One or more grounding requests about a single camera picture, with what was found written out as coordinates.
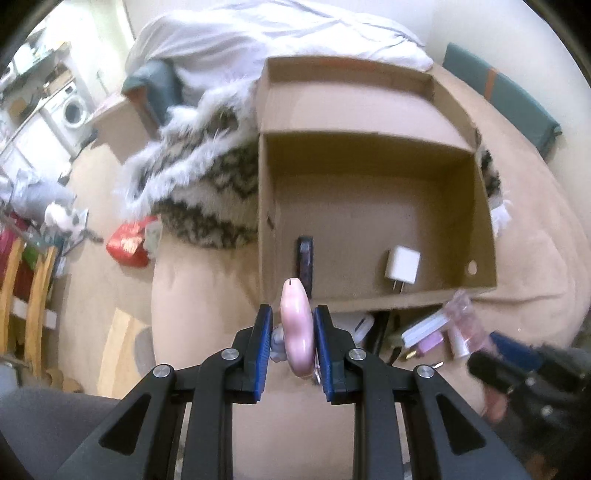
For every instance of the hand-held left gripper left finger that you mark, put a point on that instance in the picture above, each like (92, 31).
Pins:
(263, 350)

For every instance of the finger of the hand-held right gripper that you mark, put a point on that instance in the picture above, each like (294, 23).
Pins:
(494, 367)

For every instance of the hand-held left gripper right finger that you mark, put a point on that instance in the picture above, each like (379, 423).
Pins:
(323, 355)

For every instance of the small white bottle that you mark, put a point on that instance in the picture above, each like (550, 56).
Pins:
(461, 345)

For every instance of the clear pink massage tool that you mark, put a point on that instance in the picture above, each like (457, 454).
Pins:
(461, 307)

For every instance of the pink bottle with yellow cap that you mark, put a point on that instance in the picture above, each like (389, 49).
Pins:
(429, 345)

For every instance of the brown cardboard box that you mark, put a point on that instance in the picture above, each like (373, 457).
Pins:
(369, 194)

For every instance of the person's right hand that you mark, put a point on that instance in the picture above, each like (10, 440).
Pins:
(495, 407)

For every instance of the white flat box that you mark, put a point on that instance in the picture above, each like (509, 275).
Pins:
(422, 327)

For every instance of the small dark rectangular device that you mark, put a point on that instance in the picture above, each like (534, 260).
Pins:
(305, 263)

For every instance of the white charger plug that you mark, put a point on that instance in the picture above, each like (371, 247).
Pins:
(402, 267)

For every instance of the light wooden board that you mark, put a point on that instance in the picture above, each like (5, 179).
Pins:
(122, 350)

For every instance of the white patterned fluffy blanket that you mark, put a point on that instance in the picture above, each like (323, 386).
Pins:
(207, 207)

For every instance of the red snack packet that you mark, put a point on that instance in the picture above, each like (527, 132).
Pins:
(127, 244)

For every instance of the wooden chair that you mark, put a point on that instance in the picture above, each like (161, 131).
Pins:
(39, 304)

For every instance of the white grey stuffed toy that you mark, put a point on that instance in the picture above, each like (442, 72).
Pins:
(64, 217)

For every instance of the beige side table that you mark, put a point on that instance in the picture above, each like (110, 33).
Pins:
(120, 131)

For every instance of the teal pillow with orange stripe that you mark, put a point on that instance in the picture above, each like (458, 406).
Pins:
(508, 97)

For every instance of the grey cloth pile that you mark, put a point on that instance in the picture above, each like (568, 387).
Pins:
(32, 194)

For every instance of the white washing machine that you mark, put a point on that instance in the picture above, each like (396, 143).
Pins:
(69, 113)

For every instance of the cluttered shelf unit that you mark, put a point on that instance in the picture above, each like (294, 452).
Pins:
(32, 74)

